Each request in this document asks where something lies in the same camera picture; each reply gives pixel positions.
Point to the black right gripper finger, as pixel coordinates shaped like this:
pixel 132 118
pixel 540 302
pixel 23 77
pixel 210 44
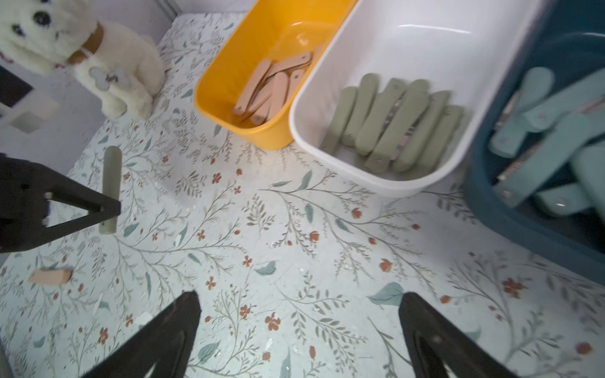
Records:
pixel 40 205

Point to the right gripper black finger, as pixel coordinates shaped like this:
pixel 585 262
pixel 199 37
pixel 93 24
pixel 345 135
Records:
pixel 161 348
pixel 437 348

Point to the olive green fruit knife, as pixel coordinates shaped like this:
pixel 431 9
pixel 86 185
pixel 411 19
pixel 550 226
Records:
pixel 414 103
pixel 339 120
pixel 419 140
pixel 367 91
pixel 437 144
pixel 372 127
pixel 111 186

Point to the mint green fruit knife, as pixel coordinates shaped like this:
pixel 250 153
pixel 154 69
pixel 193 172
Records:
pixel 588 168
pixel 563 201
pixel 510 135
pixel 528 173
pixel 572 98

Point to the yellow storage box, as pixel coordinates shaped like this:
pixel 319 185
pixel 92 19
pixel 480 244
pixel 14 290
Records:
pixel 274 30

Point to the white storage box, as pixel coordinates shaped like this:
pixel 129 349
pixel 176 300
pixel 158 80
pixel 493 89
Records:
pixel 465 47

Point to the dark teal storage box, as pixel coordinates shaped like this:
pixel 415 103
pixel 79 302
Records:
pixel 568 38

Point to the white plush dog toy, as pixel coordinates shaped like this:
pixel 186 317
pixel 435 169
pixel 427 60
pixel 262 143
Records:
pixel 121 68

